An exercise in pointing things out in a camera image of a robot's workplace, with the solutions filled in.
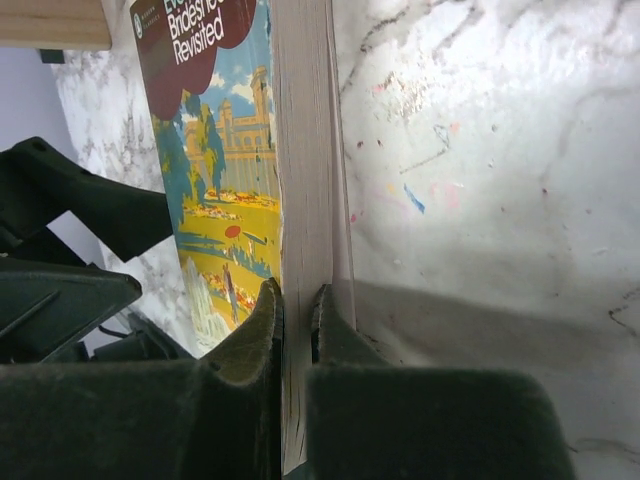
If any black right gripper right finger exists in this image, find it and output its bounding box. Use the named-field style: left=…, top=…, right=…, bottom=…
left=306, top=285, right=575, bottom=479

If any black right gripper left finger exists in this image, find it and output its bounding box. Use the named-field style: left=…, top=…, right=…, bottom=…
left=1, top=279, right=283, bottom=479

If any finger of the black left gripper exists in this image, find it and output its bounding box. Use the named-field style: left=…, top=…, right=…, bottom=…
left=1, top=137, right=173, bottom=261
left=1, top=258, right=142, bottom=363

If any Brideshead Revisited paperback book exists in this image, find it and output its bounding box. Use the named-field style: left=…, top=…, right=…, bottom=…
left=130, top=1, right=350, bottom=472

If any wooden bookshelf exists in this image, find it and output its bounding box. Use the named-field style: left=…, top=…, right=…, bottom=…
left=1, top=0, right=112, bottom=51

